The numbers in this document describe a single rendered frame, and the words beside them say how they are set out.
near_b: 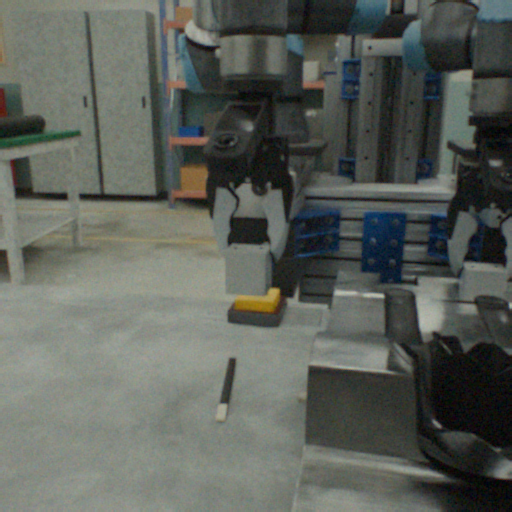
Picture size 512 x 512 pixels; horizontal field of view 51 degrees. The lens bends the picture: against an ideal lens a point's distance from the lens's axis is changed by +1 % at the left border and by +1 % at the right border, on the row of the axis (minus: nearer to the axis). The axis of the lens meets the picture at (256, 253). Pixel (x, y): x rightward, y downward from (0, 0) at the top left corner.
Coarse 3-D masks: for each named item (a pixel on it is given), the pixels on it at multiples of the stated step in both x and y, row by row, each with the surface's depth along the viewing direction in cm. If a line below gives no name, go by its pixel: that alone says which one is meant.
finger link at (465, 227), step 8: (464, 216) 69; (456, 224) 70; (464, 224) 69; (472, 224) 69; (456, 232) 70; (464, 232) 70; (472, 232) 69; (448, 240) 71; (456, 240) 70; (464, 240) 70; (456, 248) 70; (464, 248) 70; (456, 256) 71; (464, 256) 70; (456, 264) 71; (456, 272) 72
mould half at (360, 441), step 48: (336, 288) 70; (384, 288) 70; (432, 288) 70; (336, 336) 46; (384, 336) 57; (432, 336) 58; (480, 336) 58; (336, 384) 41; (384, 384) 40; (336, 432) 42; (384, 432) 41; (336, 480) 39; (384, 480) 39; (432, 480) 39; (480, 480) 40
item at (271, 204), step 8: (272, 192) 61; (280, 192) 61; (264, 200) 61; (272, 200) 61; (280, 200) 61; (264, 208) 62; (272, 208) 62; (280, 208) 61; (272, 216) 62; (280, 216) 62; (272, 224) 62; (280, 224) 62; (288, 224) 62; (272, 232) 62; (280, 232) 62; (272, 240) 63; (280, 240) 62; (272, 248) 63; (280, 248) 63; (272, 256) 64; (280, 256) 64
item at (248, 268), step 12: (228, 252) 62; (240, 252) 62; (252, 252) 62; (264, 252) 62; (228, 264) 62; (240, 264) 62; (252, 264) 62; (264, 264) 62; (228, 276) 63; (240, 276) 63; (252, 276) 62; (264, 276) 62; (228, 288) 63; (240, 288) 63; (252, 288) 63; (264, 288) 62
